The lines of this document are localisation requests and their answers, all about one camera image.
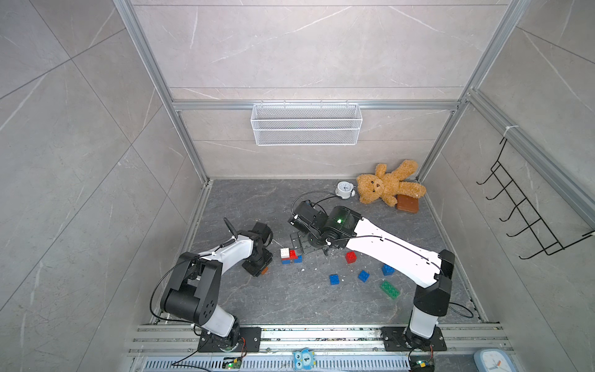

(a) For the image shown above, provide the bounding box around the green lego brick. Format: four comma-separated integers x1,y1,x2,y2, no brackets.
380,281,401,299

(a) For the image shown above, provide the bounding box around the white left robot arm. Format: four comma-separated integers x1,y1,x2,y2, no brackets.
160,219,274,350

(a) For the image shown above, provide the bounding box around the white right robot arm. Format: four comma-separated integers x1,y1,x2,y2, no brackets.
288,201,456,345

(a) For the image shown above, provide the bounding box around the white alarm clock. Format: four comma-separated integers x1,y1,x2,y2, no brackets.
335,181,356,200

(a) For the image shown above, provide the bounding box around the brown teddy bear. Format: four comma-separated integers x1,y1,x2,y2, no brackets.
356,160,426,207

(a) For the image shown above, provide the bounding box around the brown leather wallet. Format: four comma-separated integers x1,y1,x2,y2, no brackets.
395,195,419,214

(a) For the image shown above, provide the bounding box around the blue owl figurine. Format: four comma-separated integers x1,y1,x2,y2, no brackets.
292,348,317,371

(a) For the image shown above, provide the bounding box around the white blue desk clock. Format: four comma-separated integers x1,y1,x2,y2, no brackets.
474,349,518,372

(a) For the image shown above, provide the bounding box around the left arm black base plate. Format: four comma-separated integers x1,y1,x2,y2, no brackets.
198,327,263,353

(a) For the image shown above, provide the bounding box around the white wire mesh basket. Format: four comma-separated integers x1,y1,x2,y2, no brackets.
250,103,363,147

